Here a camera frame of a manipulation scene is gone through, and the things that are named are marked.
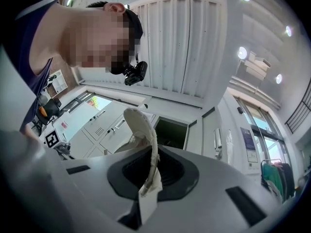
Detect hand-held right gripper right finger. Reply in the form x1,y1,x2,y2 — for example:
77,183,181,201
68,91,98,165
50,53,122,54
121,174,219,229
142,144,290,233

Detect white metal locker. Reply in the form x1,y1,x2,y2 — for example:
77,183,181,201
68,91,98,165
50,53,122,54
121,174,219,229
63,85,235,166

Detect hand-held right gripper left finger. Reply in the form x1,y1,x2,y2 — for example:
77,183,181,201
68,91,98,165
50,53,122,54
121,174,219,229
0,129,153,233

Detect white ceiling duct boxes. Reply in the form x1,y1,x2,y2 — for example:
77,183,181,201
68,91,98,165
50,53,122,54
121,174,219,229
243,50,272,80

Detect metal clothes rack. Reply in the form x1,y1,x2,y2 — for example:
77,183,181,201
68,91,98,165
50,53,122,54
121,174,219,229
260,158,284,179

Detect person's head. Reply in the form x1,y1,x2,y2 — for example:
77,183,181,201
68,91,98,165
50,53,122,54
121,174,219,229
34,0,144,75

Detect glass window front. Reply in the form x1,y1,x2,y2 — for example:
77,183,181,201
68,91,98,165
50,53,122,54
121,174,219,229
235,97,294,173

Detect black office chair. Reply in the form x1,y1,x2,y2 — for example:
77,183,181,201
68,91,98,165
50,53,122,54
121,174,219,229
31,98,61,131

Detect black head-mounted camera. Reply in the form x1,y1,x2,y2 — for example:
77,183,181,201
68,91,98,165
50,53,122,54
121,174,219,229
123,8,149,87

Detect green garment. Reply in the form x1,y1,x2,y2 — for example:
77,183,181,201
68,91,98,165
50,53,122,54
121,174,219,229
262,163,284,199

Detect purple sleeveless shirt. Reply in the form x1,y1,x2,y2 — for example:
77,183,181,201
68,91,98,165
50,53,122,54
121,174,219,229
4,0,61,133

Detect white wall notice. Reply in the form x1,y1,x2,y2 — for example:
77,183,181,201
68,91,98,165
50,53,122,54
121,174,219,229
246,149,259,164

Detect black metal railing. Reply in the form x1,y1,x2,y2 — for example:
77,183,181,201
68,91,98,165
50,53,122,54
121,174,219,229
284,78,311,134

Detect white cube shelf unit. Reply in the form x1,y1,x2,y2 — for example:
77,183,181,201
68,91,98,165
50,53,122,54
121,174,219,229
48,70,68,98

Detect black garment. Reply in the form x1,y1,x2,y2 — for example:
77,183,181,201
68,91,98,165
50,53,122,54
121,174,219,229
279,163,296,201

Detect purple wall poster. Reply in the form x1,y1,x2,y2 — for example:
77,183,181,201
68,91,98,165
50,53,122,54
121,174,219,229
240,127,255,150

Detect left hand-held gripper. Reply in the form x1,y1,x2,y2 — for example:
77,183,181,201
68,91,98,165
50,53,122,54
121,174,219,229
44,128,72,160

